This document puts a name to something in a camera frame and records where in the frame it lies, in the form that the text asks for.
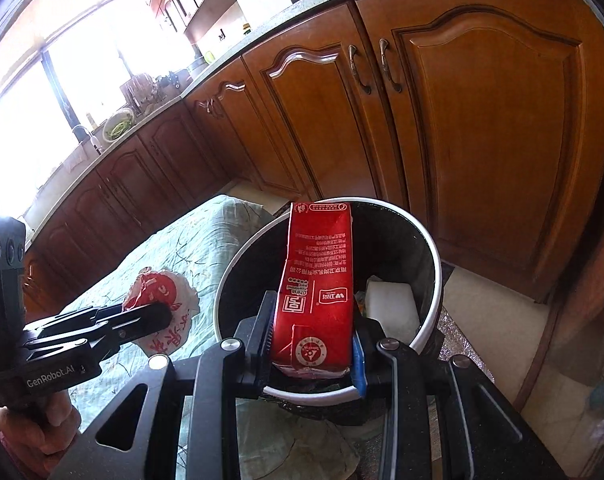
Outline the dish rack with utensils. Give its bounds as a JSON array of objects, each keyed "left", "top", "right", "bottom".
[{"left": 121, "top": 72, "right": 183, "bottom": 113}]

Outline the red milk carton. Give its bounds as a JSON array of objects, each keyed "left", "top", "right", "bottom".
[{"left": 271, "top": 201, "right": 355, "bottom": 378}]

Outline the person's left hand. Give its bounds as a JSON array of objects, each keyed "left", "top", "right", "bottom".
[{"left": 0, "top": 390, "right": 83, "bottom": 473}]

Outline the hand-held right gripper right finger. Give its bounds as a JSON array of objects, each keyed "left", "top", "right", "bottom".
[{"left": 351, "top": 317, "right": 567, "bottom": 480}]

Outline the wooden kitchen base cabinet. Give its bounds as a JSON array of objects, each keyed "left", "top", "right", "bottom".
[{"left": 19, "top": 0, "right": 604, "bottom": 306}]

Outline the silver foil floor mat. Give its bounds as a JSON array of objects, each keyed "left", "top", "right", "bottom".
[{"left": 434, "top": 260, "right": 497, "bottom": 386}]

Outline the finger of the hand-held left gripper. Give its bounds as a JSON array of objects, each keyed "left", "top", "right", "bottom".
[{"left": 24, "top": 301, "right": 174, "bottom": 359}]

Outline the red white paper wrapper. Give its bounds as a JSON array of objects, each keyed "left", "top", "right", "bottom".
[{"left": 122, "top": 267, "right": 201, "bottom": 358}]

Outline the white foam block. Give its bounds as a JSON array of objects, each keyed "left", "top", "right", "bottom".
[{"left": 364, "top": 280, "right": 420, "bottom": 348}]

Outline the floral teal tablecloth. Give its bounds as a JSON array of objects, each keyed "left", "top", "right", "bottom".
[{"left": 12, "top": 194, "right": 363, "bottom": 480}]

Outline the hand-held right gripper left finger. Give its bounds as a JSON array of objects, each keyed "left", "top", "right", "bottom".
[{"left": 47, "top": 290, "right": 277, "bottom": 480}]

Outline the metal faucet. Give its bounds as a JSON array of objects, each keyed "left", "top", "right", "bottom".
[{"left": 72, "top": 124, "right": 103, "bottom": 156}]

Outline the colander with green vegetables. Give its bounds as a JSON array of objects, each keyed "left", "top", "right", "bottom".
[{"left": 102, "top": 108, "right": 135, "bottom": 141}]

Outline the white bin with black liner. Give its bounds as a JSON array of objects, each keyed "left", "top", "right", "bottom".
[{"left": 214, "top": 196, "right": 443, "bottom": 426}]

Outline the kitchen window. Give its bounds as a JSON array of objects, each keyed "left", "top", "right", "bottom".
[{"left": 0, "top": 0, "right": 197, "bottom": 211}]

